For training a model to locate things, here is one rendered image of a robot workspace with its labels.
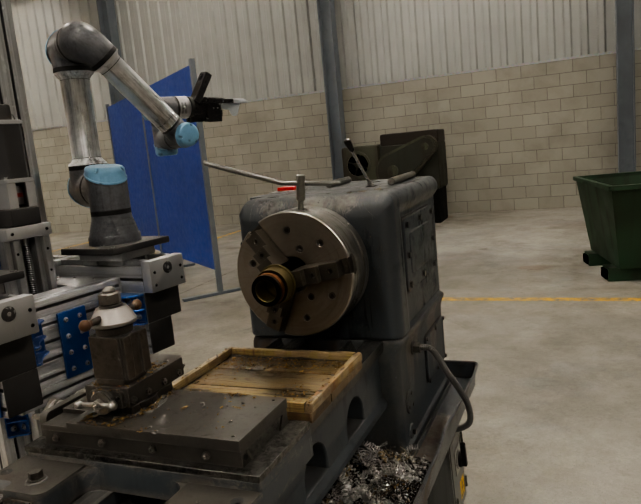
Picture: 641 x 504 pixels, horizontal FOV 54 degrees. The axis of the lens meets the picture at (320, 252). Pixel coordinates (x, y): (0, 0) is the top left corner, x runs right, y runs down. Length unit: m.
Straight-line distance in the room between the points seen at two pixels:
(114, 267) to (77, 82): 0.57
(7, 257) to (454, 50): 10.31
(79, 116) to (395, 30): 10.10
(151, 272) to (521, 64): 9.98
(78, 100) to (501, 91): 9.78
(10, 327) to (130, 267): 0.44
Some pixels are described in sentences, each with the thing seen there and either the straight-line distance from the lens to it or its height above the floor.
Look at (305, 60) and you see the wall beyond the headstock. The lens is 12.39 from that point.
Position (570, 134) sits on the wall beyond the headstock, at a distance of 11.30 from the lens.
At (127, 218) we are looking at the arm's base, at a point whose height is 1.23.
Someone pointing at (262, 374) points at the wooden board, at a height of 0.88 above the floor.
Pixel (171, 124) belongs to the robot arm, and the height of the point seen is 1.50.
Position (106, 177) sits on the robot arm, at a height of 1.36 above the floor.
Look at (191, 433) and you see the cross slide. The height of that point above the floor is 0.97.
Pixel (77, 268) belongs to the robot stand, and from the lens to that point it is 2.03.
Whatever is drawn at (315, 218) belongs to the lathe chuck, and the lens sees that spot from 1.50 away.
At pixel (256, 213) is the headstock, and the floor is 1.22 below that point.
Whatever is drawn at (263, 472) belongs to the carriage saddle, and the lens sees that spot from 0.97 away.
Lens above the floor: 1.38
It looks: 9 degrees down
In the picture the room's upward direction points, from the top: 6 degrees counter-clockwise
